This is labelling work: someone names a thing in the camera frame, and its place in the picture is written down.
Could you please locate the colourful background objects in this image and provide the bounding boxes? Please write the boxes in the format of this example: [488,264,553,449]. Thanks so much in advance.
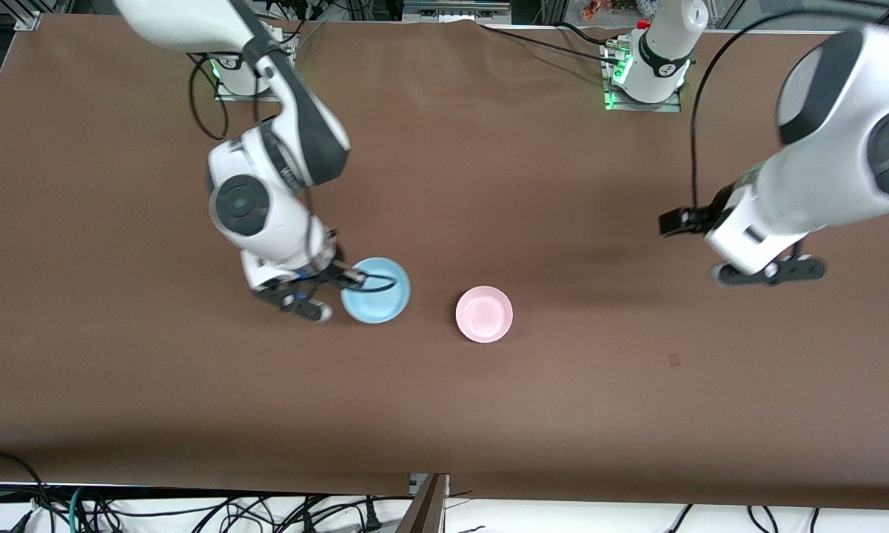
[581,0,656,21]

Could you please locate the black power plug cable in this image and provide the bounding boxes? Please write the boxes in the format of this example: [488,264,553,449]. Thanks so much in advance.
[355,497,383,531]

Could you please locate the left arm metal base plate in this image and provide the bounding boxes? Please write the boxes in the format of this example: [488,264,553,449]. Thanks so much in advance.
[603,37,683,113]

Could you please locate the pink bowl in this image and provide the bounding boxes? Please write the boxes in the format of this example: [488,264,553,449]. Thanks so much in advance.
[455,286,514,343]

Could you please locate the black cable on table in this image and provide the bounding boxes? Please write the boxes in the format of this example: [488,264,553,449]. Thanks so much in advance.
[477,21,623,60]
[540,21,615,51]

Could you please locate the blue bowl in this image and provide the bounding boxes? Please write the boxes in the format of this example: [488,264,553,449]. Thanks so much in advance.
[340,257,412,325]

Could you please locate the aluminium frame rail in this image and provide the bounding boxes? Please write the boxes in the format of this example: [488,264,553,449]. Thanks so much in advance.
[402,0,513,23]

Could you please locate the thick black floor cable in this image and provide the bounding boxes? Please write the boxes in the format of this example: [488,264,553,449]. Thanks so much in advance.
[0,450,49,533]

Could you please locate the brown table cover sheet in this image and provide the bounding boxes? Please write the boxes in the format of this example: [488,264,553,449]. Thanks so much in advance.
[0,13,889,512]

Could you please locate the aluminium frame post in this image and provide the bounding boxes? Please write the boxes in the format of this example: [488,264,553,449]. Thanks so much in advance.
[396,472,451,533]

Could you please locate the black base cable bundle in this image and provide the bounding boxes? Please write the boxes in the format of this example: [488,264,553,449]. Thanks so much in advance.
[265,0,328,53]

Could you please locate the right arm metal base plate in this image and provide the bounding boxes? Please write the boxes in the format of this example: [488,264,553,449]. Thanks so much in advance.
[213,30,297,102]

